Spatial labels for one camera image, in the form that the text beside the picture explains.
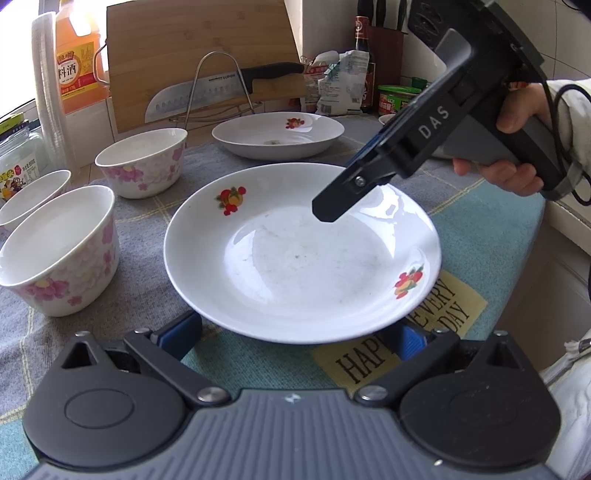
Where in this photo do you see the bamboo cutting board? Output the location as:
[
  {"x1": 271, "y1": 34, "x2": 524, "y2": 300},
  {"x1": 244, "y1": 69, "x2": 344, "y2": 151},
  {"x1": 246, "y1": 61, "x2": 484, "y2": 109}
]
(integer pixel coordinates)
[{"x1": 105, "y1": 0, "x2": 308, "y2": 134}]

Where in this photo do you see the white stained plate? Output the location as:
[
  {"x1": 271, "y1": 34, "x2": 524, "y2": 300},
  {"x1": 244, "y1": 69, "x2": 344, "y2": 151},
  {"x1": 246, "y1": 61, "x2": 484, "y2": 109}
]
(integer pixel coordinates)
[{"x1": 211, "y1": 112, "x2": 346, "y2": 161}]

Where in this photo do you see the black handled kitchen knife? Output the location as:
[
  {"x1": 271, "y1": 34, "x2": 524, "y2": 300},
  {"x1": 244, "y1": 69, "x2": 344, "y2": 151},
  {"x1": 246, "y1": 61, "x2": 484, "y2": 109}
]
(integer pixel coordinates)
[{"x1": 144, "y1": 61, "x2": 306, "y2": 123}]

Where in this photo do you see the black cable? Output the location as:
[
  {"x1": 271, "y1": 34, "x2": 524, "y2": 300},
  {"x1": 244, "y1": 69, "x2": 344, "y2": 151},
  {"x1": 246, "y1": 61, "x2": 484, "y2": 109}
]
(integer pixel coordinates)
[{"x1": 545, "y1": 83, "x2": 591, "y2": 206}]

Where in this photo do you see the red and white seasoning bag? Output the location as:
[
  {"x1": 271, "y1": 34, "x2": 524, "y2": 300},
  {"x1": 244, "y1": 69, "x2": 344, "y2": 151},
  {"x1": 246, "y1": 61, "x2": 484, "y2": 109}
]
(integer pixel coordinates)
[{"x1": 302, "y1": 53, "x2": 342, "y2": 116}]

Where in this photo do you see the person's light clothing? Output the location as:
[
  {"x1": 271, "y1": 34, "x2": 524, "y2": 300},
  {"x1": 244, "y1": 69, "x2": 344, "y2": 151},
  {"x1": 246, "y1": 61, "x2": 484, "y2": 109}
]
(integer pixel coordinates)
[{"x1": 540, "y1": 323, "x2": 591, "y2": 480}]

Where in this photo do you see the glass jar with label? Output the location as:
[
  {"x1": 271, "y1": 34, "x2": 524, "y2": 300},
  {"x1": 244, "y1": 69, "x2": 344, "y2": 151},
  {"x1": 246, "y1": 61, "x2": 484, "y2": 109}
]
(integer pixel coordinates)
[{"x1": 0, "y1": 131, "x2": 51, "y2": 204}]

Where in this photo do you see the stack of clear plastic cups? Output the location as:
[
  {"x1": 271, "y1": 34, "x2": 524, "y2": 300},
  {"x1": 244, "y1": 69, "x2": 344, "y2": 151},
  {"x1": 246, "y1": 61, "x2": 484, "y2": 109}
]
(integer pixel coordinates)
[{"x1": 31, "y1": 11, "x2": 77, "y2": 169}]

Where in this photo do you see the person's right hand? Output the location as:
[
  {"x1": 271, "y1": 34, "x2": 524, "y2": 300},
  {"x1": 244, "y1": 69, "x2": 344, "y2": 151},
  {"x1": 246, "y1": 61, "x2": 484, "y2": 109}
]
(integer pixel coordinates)
[{"x1": 451, "y1": 82, "x2": 571, "y2": 197}]

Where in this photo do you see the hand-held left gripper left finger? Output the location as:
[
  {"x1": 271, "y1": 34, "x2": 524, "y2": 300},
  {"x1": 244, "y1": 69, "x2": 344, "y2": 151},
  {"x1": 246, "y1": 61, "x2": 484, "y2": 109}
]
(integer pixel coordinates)
[{"x1": 59, "y1": 310, "x2": 230, "y2": 409}]

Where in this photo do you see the orange cooking wine bottle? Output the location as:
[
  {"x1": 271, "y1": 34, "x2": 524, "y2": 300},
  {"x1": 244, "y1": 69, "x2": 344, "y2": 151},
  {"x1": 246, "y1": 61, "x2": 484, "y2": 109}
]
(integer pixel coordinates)
[{"x1": 54, "y1": 0, "x2": 112, "y2": 116}]

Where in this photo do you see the green lidded sauce jar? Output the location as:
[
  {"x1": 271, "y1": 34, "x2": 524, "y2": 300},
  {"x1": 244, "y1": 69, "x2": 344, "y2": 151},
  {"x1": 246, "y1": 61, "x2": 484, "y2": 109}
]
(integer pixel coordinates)
[{"x1": 378, "y1": 84, "x2": 432, "y2": 116}]

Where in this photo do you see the grey and teal checked cloth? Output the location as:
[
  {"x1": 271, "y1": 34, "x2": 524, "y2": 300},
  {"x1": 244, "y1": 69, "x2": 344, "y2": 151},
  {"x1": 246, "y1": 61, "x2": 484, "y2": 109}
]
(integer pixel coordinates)
[{"x1": 0, "y1": 115, "x2": 546, "y2": 480}]

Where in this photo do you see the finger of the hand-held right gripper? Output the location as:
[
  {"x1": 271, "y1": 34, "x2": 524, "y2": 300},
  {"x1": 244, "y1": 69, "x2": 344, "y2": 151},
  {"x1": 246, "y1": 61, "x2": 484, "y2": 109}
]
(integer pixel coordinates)
[
  {"x1": 344, "y1": 121, "x2": 393, "y2": 174},
  {"x1": 311, "y1": 152, "x2": 399, "y2": 224}
]

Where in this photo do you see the dark red knife block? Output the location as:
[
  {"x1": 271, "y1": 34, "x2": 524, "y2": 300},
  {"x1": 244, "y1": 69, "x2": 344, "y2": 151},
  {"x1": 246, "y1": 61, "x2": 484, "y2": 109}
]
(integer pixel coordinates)
[{"x1": 367, "y1": 25, "x2": 408, "y2": 93}]

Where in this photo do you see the metal wire rack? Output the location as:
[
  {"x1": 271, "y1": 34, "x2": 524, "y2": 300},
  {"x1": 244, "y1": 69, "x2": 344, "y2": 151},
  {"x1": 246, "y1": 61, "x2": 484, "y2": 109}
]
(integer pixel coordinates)
[{"x1": 168, "y1": 51, "x2": 264, "y2": 125}]

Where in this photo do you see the white bowl with pink flowers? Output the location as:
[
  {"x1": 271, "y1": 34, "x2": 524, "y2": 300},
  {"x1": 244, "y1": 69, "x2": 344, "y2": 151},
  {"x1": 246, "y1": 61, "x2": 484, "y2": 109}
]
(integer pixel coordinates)
[
  {"x1": 95, "y1": 128, "x2": 188, "y2": 199},
  {"x1": 0, "y1": 169, "x2": 73, "y2": 233},
  {"x1": 0, "y1": 185, "x2": 120, "y2": 318}
]

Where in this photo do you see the dark soy sauce bottle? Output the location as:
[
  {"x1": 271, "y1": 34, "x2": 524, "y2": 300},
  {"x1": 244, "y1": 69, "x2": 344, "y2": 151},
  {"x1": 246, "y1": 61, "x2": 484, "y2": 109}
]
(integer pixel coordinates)
[{"x1": 355, "y1": 16, "x2": 377, "y2": 114}]

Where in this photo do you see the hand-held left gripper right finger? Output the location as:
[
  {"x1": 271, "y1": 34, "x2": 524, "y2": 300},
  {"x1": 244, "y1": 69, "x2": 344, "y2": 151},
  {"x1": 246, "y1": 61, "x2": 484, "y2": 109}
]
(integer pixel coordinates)
[{"x1": 355, "y1": 325, "x2": 540, "y2": 409}]

